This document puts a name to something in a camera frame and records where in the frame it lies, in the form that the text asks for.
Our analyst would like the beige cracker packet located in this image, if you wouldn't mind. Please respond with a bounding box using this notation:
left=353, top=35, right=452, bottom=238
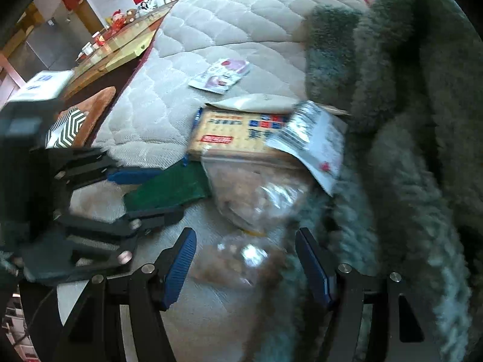
left=187, top=107, right=302, bottom=168

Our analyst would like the fluffy teal blanket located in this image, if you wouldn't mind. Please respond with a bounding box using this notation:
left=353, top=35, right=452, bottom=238
left=241, top=0, right=483, bottom=362

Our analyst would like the chevron striped cushion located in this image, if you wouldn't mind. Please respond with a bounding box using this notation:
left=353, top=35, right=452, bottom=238
left=45, top=106, right=88, bottom=149

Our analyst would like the silver and white snack packet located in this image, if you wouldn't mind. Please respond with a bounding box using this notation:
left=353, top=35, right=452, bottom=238
left=264, top=100, right=346, bottom=197

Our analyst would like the grey quilted mattress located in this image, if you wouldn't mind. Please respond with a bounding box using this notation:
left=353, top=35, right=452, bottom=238
left=56, top=0, right=372, bottom=362

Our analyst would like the wooden table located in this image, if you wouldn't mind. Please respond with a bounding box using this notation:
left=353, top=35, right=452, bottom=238
left=62, top=2, right=176, bottom=95

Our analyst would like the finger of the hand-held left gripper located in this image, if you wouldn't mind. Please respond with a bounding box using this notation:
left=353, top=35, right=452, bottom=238
left=45, top=146, right=165, bottom=190
left=19, top=205, right=185, bottom=283

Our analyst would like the red figurine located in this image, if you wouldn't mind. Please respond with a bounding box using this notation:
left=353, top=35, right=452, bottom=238
left=109, top=9, right=127, bottom=31

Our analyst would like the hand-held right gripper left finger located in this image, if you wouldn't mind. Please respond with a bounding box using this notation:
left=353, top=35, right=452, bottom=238
left=56, top=227, right=197, bottom=362

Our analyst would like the white and purple snack packet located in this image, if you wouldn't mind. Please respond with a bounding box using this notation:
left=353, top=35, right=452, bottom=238
left=188, top=57, right=251, bottom=95

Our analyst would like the orange plush chair back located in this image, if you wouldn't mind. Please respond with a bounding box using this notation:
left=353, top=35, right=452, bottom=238
left=73, top=86, right=117, bottom=148

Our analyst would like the green snack packet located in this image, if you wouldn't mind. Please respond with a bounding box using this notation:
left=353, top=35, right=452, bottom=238
left=123, top=162, right=212, bottom=212

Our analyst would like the cream flat pouch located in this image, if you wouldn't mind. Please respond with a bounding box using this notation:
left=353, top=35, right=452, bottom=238
left=204, top=94, right=350, bottom=116

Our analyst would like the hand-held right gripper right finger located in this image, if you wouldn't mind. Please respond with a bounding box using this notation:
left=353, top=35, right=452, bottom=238
left=295, top=227, right=434, bottom=362

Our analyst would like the clear bag of brown snacks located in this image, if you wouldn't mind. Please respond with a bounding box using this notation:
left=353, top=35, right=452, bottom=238
left=200, top=151, right=318, bottom=234
left=192, top=234, right=295, bottom=291

